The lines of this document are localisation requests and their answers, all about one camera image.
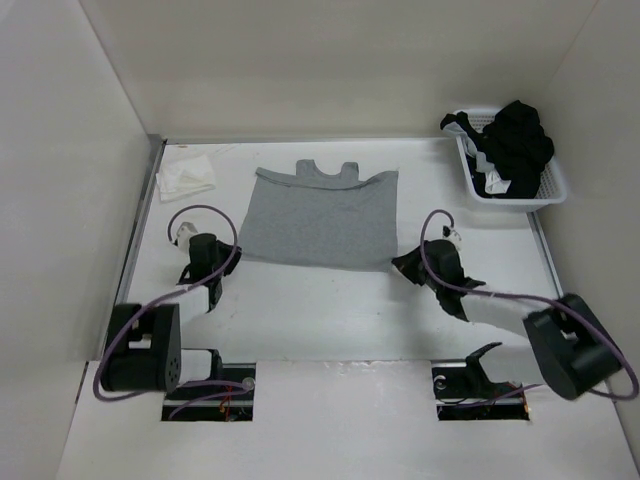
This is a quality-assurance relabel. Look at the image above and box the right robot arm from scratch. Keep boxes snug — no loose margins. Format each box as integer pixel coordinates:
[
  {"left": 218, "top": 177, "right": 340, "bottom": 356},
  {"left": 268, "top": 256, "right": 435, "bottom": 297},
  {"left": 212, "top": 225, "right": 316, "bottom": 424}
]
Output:
[{"left": 391, "top": 239, "right": 628, "bottom": 401}]

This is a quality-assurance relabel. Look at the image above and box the white folded tank top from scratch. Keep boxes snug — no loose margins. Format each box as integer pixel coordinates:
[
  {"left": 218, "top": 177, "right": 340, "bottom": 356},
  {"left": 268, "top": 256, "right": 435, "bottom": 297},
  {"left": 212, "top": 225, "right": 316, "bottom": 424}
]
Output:
[{"left": 156, "top": 155, "right": 216, "bottom": 203}]

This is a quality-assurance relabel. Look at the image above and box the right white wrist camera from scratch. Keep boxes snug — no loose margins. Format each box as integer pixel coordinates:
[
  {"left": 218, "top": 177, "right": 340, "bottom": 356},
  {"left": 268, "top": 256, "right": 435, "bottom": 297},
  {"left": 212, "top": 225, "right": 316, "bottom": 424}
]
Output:
[{"left": 442, "top": 226, "right": 462, "bottom": 251}]

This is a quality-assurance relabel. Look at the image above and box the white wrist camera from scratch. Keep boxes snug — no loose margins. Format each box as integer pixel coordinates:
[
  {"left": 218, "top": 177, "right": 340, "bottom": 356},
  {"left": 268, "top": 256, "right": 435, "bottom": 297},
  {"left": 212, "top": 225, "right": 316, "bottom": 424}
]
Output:
[
  {"left": 172, "top": 222, "right": 198, "bottom": 253},
  {"left": 442, "top": 226, "right": 462, "bottom": 251}
]

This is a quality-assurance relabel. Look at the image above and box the white cloth in basket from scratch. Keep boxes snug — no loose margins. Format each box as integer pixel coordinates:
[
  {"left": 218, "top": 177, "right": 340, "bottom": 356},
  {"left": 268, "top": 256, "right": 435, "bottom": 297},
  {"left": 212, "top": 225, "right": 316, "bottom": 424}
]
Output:
[{"left": 441, "top": 121, "right": 511, "bottom": 197}]

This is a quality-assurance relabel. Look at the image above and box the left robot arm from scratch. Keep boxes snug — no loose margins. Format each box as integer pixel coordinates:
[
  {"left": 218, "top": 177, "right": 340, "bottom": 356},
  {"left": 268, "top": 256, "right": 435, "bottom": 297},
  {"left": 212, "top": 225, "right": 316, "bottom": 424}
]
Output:
[{"left": 93, "top": 233, "right": 242, "bottom": 402}]

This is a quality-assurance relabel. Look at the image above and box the black clothes pile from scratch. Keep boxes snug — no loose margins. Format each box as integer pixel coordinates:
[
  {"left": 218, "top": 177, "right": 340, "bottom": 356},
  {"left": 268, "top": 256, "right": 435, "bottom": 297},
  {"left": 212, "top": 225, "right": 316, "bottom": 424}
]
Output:
[{"left": 440, "top": 100, "right": 555, "bottom": 199}]

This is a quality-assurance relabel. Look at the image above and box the white plastic basket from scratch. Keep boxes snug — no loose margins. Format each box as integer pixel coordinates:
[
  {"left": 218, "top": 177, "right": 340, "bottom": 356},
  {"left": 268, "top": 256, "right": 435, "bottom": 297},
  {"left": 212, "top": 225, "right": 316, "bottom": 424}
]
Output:
[{"left": 449, "top": 108, "right": 567, "bottom": 213}]

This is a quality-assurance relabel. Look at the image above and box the grey tank top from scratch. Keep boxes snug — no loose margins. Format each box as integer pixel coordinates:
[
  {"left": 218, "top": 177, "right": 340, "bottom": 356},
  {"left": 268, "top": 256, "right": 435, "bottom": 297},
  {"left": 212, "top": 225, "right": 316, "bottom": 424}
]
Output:
[{"left": 239, "top": 159, "right": 399, "bottom": 271}]

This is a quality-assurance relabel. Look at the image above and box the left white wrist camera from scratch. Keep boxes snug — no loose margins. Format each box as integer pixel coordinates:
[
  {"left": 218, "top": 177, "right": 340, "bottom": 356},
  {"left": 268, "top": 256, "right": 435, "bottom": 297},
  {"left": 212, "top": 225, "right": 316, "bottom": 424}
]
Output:
[{"left": 172, "top": 222, "right": 198, "bottom": 253}]

